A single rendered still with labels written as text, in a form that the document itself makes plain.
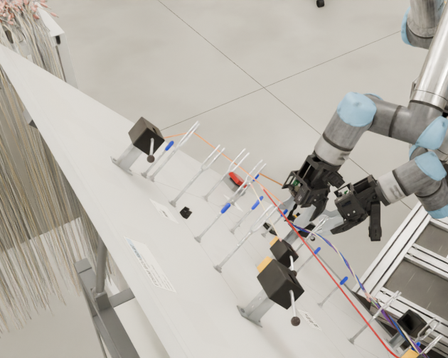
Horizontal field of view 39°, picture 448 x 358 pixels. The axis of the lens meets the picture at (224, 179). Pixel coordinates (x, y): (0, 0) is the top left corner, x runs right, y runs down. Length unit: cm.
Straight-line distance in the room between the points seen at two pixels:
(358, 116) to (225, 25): 332
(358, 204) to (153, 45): 304
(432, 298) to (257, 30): 254
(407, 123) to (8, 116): 103
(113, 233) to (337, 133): 66
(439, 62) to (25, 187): 122
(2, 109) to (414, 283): 171
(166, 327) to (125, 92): 334
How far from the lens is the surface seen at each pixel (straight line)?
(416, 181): 159
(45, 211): 207
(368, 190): 160
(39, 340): 284
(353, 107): 133
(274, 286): 92
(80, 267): 170
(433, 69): 144
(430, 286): 267
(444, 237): 286
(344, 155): 139
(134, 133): 110
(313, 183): 141
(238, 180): 167
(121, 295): 187
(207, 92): 393
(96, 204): 88
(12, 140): 187
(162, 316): 75
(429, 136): 141
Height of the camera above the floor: 228
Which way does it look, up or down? 43 degrees down
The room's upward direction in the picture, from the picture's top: 4 degrees counter-clockwise
